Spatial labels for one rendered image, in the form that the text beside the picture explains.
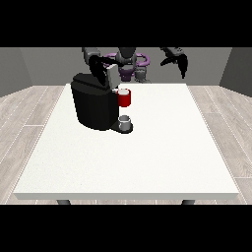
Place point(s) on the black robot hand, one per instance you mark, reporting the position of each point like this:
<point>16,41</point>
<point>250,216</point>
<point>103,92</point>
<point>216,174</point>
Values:
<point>97,65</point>
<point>182,62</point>

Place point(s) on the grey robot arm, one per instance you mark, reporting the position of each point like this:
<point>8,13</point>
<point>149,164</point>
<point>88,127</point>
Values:
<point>173,50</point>
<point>90,52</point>

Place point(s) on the pale grey machine lid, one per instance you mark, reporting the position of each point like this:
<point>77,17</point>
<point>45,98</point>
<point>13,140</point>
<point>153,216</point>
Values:
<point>113,76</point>

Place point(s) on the black coffee machine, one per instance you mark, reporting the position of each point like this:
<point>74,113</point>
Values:
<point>93,105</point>

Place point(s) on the red pod holder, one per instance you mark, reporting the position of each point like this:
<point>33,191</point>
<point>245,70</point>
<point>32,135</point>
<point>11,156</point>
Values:
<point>124,99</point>

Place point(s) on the grey purple robot trunk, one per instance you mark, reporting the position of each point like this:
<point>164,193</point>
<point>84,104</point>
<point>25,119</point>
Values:
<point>127,56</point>

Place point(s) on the small grey cup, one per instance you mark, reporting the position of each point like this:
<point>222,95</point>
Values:
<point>125,123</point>

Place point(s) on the dark table leg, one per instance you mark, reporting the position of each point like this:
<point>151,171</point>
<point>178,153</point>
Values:
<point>188,201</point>

